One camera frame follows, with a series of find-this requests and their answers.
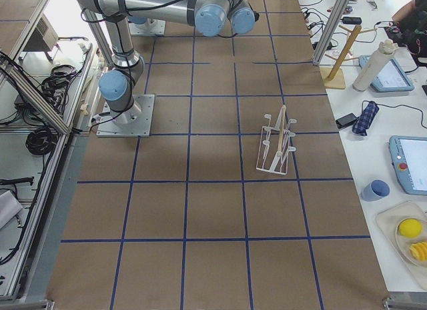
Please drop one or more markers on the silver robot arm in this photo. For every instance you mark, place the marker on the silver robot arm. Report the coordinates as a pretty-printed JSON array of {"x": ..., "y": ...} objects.
[{"x": 126, "y": 19}]

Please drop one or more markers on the blue cup on side table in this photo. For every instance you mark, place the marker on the blue cup on side table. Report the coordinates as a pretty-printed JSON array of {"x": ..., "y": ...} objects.
[{"x": 375, "y": 190}]

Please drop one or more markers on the black phone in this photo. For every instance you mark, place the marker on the black phone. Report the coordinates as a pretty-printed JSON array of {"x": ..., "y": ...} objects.
[{"x": 346, "y": 121}]

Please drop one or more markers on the wooden mug tree stand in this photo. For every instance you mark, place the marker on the wooden mug tree stand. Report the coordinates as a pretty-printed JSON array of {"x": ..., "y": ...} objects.
[{"x": 333, "y": 78}]

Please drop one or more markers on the blue checkered folded umbrella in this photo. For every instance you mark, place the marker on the blue checkered folded umbrella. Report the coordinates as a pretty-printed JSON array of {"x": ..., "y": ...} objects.
[{"x": 365, "y": 120}]

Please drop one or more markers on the white cylindrical tube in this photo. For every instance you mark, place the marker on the white cylindrical tube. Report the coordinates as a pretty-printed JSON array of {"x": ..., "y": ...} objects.
[{"x": 376, "y": 62}]

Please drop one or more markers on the black power adapter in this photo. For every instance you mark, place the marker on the black power adapter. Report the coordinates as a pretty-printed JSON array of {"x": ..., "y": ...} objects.
[{"x": 352, "y": 20}]

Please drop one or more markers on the beige plate with fruit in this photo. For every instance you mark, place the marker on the beige plate with fruit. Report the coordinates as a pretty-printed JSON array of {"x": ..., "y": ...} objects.
[{"x": 388, "y": 222}]

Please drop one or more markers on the blue teach pendant tablet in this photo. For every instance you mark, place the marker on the blue teach pendant tablet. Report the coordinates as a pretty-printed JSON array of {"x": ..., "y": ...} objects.
[{"x": 392, "y": 78}]

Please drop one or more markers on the yellow toy lemon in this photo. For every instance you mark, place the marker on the yellow toy lemon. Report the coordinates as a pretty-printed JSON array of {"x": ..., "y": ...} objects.
[{"x": 410, "y": 228}]

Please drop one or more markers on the sliced yellow toy fruit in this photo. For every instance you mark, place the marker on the sliced yellow toy fruit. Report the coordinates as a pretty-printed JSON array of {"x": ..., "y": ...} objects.
[{"x": 419, "y": 251}]

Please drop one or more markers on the white wire cup rack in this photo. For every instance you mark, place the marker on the white wire cup rack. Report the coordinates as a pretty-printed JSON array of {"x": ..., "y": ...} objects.
[{"x": 275, "y": 143}]

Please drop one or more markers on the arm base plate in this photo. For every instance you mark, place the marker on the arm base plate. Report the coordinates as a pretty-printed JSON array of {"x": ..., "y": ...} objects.
[{"x": 135, "y": 122}]

